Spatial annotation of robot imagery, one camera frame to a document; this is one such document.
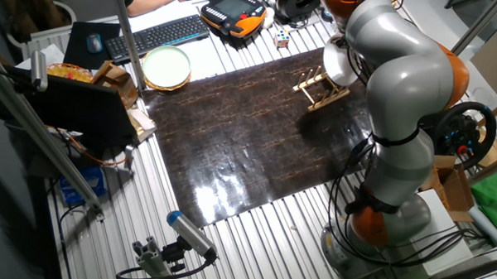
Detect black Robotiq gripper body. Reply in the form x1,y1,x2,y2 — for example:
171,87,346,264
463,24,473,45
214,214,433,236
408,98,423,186
331,31,350,46

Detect white round dish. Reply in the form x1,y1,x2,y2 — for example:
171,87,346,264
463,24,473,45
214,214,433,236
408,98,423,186
322,38,362,88

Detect person's bare forearm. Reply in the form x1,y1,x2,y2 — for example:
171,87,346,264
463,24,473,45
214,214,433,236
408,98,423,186
125,0,187,17

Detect wooden dish rack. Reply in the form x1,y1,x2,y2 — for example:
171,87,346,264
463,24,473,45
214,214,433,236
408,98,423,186
292,64,351,113

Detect black filament spool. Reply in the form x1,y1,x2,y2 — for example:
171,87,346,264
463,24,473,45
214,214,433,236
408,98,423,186
273,0,323,22

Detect Rubik's cube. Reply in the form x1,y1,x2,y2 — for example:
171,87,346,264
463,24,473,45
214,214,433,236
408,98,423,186
273,29,292,49

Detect white soft toy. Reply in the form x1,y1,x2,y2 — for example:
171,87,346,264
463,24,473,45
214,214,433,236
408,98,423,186
261,6,276,31

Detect orange black teach pendant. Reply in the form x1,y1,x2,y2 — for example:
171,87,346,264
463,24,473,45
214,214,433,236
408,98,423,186
200,0,269,41

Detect beige board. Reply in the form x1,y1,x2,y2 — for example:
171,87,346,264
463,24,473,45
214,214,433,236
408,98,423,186
470,31,497,108

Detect dark brown marble mat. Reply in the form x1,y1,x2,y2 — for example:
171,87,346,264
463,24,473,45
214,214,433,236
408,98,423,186
139,46,385,231

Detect pale green plate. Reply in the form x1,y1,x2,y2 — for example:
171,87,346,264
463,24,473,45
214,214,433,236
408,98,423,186
141,45,193,89

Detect black racing steering wheel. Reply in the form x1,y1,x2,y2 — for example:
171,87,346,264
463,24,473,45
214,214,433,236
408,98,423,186
421,99,497,171

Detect black computer keyboard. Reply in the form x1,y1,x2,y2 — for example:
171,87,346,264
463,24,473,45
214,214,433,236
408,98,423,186
103,13,212,66

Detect brown cardboard box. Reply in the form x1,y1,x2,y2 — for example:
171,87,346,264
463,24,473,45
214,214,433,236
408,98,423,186
417,154,476,225

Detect white gold box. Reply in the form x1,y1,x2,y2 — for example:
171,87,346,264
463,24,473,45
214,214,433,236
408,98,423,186
127,107,158,145

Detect white paper roll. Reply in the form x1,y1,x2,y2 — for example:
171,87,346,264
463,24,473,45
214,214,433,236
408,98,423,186
468,204,497,253

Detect blue grey computer mouse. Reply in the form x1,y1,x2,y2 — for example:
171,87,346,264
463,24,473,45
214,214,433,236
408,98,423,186
85,33,104,55

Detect black mouse pad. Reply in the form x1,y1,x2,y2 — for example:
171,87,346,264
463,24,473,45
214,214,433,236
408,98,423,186
61,20,123,72

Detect black laptop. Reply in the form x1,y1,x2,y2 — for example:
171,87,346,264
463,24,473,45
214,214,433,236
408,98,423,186
3,60,138,153

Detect white round basket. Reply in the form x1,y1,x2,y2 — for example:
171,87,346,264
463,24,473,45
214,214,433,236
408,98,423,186
5,0,79,62

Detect orange wicker basket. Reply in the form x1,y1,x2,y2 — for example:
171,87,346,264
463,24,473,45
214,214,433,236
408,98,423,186
46,61,94,85

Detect short aluminium profile stub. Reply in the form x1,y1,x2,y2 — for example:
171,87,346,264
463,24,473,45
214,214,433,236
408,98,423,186
131,234,184,279

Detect blue packet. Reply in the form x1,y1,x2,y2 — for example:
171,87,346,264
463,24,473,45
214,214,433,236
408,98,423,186
57,165,109,208

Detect long slanted aluminium profile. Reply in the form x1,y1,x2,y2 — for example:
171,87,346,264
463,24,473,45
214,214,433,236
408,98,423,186
0,53,105,224

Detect aluminium frame post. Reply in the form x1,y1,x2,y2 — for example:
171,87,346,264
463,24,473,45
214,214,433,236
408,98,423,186
448,0,497,57
113,0,147,94

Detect aluminium frame beam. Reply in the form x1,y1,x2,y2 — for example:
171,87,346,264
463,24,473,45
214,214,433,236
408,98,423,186
466,151,497,186

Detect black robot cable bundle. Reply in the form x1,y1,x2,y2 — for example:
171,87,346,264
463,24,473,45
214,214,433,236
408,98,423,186
318,23,486,274

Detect silver camera with blue cap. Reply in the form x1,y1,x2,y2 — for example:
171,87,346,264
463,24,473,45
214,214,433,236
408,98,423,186
166,209,219,262

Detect orange cable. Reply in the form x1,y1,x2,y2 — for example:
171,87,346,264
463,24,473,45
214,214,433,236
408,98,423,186
44,122,128,169

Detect silver camera on frame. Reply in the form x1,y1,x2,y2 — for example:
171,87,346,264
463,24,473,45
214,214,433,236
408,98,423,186
29,50,49,94

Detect black camera cable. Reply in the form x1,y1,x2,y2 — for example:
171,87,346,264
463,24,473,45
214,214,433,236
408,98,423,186
114,256,217,279

